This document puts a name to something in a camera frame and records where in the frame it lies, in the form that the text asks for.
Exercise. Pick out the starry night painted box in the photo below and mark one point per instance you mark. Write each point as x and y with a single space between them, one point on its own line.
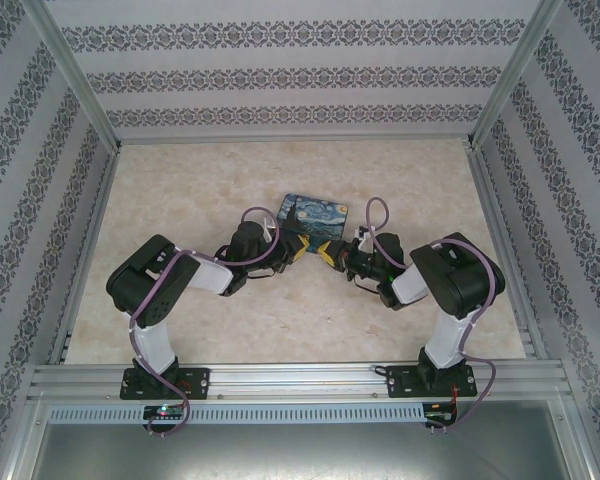
315 215

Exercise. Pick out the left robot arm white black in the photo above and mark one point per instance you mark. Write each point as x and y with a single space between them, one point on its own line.
150 300

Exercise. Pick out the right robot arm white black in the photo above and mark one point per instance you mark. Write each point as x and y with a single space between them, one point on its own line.
455 285

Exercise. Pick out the right controller circuit board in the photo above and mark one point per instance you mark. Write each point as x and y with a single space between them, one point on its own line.
440 412

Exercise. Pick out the controller circuit board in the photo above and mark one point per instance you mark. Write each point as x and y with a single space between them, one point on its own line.
165 412
440 412

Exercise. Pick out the left controller circuit board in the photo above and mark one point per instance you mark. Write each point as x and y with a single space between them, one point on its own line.
165 412

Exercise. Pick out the grey metal sheet panel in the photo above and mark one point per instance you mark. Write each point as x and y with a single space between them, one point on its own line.
300 452

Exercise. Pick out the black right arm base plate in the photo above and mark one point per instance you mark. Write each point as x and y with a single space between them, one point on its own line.
405 382

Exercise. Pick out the aluminium mounting rail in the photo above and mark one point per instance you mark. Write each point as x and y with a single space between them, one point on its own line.
300 382

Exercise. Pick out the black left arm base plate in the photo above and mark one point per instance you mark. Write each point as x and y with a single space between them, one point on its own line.
195 382

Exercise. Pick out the aluminium frame post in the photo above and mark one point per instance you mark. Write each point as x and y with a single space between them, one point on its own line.
75 75
515 75

